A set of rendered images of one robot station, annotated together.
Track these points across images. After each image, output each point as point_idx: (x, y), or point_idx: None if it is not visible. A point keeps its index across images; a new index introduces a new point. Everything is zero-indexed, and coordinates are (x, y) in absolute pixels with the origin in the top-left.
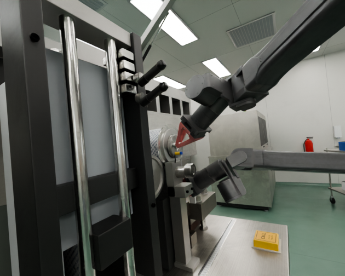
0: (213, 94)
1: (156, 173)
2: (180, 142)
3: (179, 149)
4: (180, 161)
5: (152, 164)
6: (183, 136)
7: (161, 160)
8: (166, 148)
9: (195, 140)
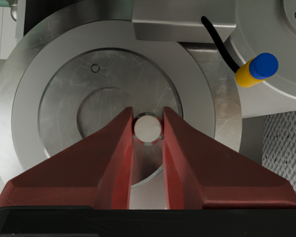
0: None
1: (270, 10)
2: (150, 142)
3: (87, 95)
4: (136, 17)
5: (292, 59)
6: (126, 187)
7: (223, 60)
8: (186, 118)
9: (200, 166)
